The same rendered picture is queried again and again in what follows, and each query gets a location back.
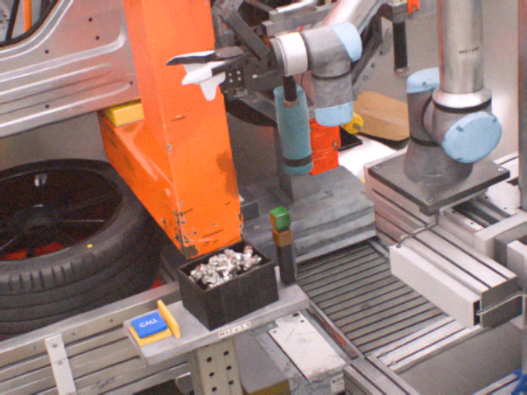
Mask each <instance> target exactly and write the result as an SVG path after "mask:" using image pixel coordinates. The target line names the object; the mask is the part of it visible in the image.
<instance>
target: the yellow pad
mask: <svg viewBox="0 0 527 395"><path fill-rule="evenodd" d="M101 112H102V113H103V114H104V115H105V117H106V118H107V119H109V120H110V122H111V123H112V124H113V125H114V126H115V127H116V128H117V127H122V126H124V125H128V124H130V123H136V122H137V121H139V120H142V119H144V116H143V111H142V102H141V99H139V100H134V101H130V102H128V103H124V104H121V105H116V106H112V107H109V108H106V109H103V110H101Z"/></svg>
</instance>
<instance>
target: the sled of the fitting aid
mask: <svg viewBox="0 0 527 395"><path fill-rule="evenodd" d="M342 166H343V167H345V168H347V167H346V166H345V165H342ZM348 171H349V172H350V173H352V172H351V171H350V170H348ZM352 174H353V175H354V176H356V175H355V174H354V173H352ZM357 177H358V176H357ZM358 178H359V177H358ZM359 179H360V178H359ZM360 180H361V181H362V182H363V183H364V179H360ZM374 235H376V232H375V210H374V207H370V208H367V209H365V210H362V211H358V212H354V213H352V214H349V215H346V216H345V217H342V218H339V219H337V220H334V221H329V222H327V223H324V224H322V225H317V226H314V227H311V229H308V230H304V231H302V232H299V233H295V234H293V241H294V244H295V247H296V264H298V263H299V262H302V261H305V260H307V259H311V258H314V257H317V256H320V255H323V254H325V253H329V252H332V250H335V249H339V248H342V247H345V246H348V245H349V244H354V243H357V242H360V241H362V240H364V239H366V238H370V237H371V236H374Z"/></svg>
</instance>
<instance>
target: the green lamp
mask: <svg viewBox="0 0 527 395"><path fill-rule="evenodd" d="M269 218H270V223H271V225H272V226H273V227H275V229H276V230H281V229H284V227H288V226H290V225H291V217H290V212H289V211H288V210H287V209H285V208H284V207H279V208H276V209H272V210H270V211H269Z"/></svg>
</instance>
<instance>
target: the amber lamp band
mask: <svg viewBox="0 0 527 395"><path fill-rule="evenodd" d="M271 231H272V237H273V242H274V243H275V244H276V245H277V246H278V247H280V248H281V247H283V246H285V245H289V244H292V243H293V238H292V231H291V229H290V227H289V230H287V231H283V232H281V233H278V232H277V231H276V230H274V229H273V227H272V229H271Z"/></svg>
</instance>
